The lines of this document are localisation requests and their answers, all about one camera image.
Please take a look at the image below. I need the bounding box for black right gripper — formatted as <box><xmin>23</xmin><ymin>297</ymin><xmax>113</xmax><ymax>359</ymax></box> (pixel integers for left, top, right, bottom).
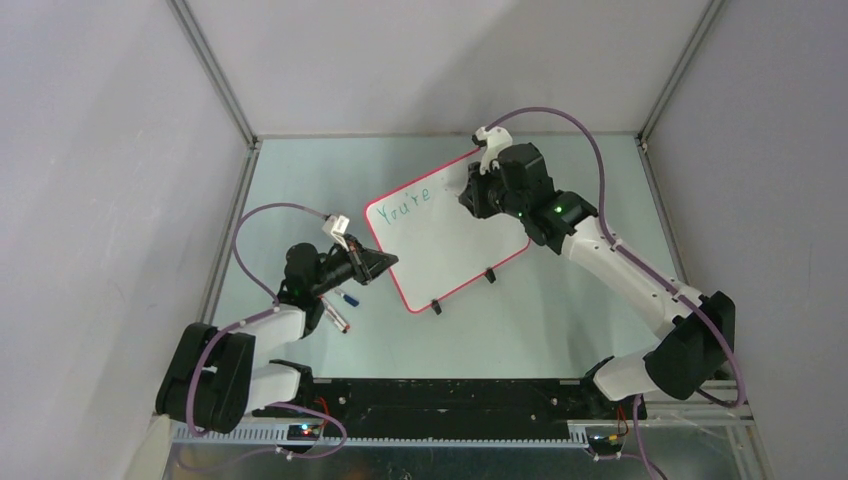
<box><xmin>461</xmin><ymin>157</ymin><xmax>528</xmax><ymax>220</ymax></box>

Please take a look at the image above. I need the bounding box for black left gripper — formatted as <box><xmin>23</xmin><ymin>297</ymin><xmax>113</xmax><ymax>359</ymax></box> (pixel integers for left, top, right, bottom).
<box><xmin>310</xmin><ymin>234</ymin><xmax>396</xmax><ymax>297</ymax></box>

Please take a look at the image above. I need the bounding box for red framed whiteboard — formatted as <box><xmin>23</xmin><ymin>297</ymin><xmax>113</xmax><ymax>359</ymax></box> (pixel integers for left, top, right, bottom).
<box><xmin>363</xmin><ymin>149</ymin><xmax>531</xmax><ymax>314</ymax></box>

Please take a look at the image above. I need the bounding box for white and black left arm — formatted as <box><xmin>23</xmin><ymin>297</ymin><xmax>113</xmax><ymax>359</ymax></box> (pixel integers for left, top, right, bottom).
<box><xmin>154</xmin><ymin>234</ymin><xmax>398</xmax><ymax>435</ymax></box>

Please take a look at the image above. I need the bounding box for blue capped white marker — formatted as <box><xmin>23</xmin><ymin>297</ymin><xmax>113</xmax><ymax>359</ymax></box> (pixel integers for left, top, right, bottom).
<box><xmin>334</xmin><ymin>289</ymin><xmax>360</xmax><ymax>307</ymax></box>

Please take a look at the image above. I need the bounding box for black capped white marker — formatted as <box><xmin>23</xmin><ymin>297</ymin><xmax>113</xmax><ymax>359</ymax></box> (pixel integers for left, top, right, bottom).
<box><xmin>320</xmin><ymin>304</ymin><xmax>348</xmax><ymax>335</ymax></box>

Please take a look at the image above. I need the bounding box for left electronics board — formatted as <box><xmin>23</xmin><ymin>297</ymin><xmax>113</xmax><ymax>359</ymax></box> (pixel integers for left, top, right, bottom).
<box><xmin>286</xmin><ymin>424</ymin><xmax>323</xmax><ymax>442</ymax></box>

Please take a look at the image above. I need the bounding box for electronics board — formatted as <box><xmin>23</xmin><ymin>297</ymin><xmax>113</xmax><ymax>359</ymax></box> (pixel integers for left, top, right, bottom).
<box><xmin>588</xmin><ymin>434</ymin><xmax>627</xmax><ymax>450</ymax></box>
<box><xmin>286</xmin><ymin>424</ymin><xmax>323</xmax><ymax>442</ymax></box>

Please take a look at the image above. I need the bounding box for right electronics board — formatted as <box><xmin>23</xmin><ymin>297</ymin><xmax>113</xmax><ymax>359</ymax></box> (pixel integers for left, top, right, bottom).
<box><xmin>588</xmin><ymin>434</ymin><xmax>627</xmax><ymax>450</ymax></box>

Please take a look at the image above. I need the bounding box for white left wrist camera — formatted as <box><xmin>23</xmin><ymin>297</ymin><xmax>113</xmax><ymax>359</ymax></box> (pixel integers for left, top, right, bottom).
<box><xmin>322</xmin><ymin>214</ymin><xmax>350</xmax><ymax>251</ymax></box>

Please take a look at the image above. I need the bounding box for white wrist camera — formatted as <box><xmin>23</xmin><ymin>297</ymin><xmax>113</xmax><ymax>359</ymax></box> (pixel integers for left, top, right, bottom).
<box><xmin>322</xmin><ymin>214</ymin><xmax>350</xmax><ymax>251</ymax></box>
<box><xmin>472</xmin><ymin>126</ymin><xmax>513</xmax><ymax>175</ymax></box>

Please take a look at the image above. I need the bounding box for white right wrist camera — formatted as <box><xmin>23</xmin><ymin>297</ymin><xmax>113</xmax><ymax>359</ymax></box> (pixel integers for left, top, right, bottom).
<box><xmin>472</xmin><ymin>126</ymin><xmax>513</xmax><ymax>175</ymax></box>

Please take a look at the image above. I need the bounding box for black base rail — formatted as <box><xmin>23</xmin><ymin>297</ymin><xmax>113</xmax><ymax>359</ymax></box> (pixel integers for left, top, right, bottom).
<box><xmin>251</xmin><ymin>377</ymin><xmax>624</xmax><ymax>441</ymax></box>

